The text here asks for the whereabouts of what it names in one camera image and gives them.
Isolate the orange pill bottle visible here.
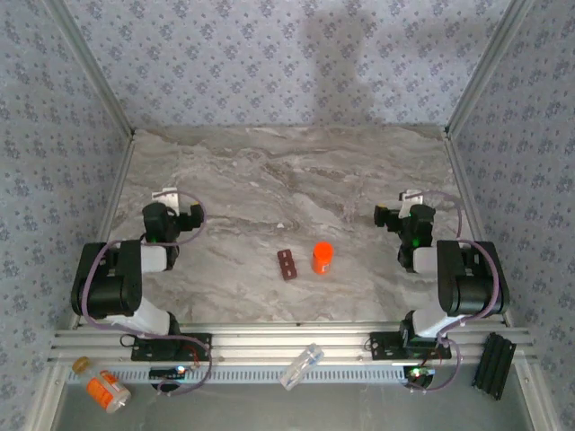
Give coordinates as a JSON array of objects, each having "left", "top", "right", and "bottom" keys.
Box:
[{"left": 310, "top": 253, "right": 334, "bottom": 275}]

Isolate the brown pill organizer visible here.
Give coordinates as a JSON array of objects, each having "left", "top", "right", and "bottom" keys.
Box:
[{"left": 277, "top": 249, "right": 301, "bottom": 282}]

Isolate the small black controller board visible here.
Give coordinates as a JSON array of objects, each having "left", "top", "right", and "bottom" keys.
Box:
[
  {"left": 148, "top": 365, "right": 188, "bottom": 380},
  {"left": 402, "top": 365, "right": 437, "bottom": 383}
]

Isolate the black ribbed block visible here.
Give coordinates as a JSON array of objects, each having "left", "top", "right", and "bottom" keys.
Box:
[{"left": 470, "top": 331, "right": 517, "bottom": 401}]

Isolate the clear plastic case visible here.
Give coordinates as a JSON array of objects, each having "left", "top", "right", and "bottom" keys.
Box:
[{"left": 279, "top": 343, "right": 325, "bottom": 391}]

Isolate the clear bottle with orange label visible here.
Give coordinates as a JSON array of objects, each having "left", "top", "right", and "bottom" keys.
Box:
[{"left": 84, "top": 368, "right": 132, "bottom": 415}]

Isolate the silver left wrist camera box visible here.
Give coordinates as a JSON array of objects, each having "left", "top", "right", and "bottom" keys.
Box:
[{"left": 151, "top": 187, "right": 181, "bottom": 212}]

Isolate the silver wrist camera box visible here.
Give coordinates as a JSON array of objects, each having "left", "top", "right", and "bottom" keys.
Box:
[
  {"left": 398, "top": 189, "right": 424, "bottom": 211},
  {"left": 151, "top": 187, "right": 181, "bottom": 212}
]

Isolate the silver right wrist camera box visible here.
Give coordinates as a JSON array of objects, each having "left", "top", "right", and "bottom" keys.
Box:
[{"left": 398, "top": 189, "right": 424, "bottom": 211}]

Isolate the aluminium side rail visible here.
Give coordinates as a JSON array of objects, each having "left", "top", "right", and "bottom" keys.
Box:
[
  {"left": 442, "top": 132, "right": 513, "bottom": 327},
  {"left": 66, "top": 133, "right": 137, "bottom": 329}
]

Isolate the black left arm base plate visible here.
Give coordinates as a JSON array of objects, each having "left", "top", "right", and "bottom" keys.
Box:
[{"left": 130, "top": 331, "right": 213, "bottom": 363}]

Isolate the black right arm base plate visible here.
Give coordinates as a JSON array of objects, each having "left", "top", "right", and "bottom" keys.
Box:
[{"left": 368, "top": 330, "right": 453, "bottom": 361}]

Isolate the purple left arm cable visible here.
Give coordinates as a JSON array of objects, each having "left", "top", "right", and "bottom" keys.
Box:
[{"left": 74, "top": 190, "right": 213, "bottom": 399}]

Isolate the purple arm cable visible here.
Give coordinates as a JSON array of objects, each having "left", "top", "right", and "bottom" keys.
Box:
[
  {"left": 74, "top": 190, "right": 213, "bottom": 399},
  {"left": 406, "top": 190, "right": 504, "bottom": 395}
]

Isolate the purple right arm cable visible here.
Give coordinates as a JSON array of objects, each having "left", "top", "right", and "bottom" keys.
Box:
[{"left": 406, "top": 190, "right": 504, "bottom": 395}]

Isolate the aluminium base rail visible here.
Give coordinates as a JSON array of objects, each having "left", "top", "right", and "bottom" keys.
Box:
[{"left": 47, "top": 321, "right": 538, "bottom": 365}]

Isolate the slotted grey cable duct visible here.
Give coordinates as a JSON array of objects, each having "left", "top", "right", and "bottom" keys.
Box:
[{"left": 96, "top": 364, "right": 411, "bottom": 386}]

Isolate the aluminium corner post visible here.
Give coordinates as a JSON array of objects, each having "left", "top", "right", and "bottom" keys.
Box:
[
  {"left": 42, "top": 0, "right": 137, "bottom": 138},
  {"left": 443, "top": 0, "right": 538, "bottom": 136}
]

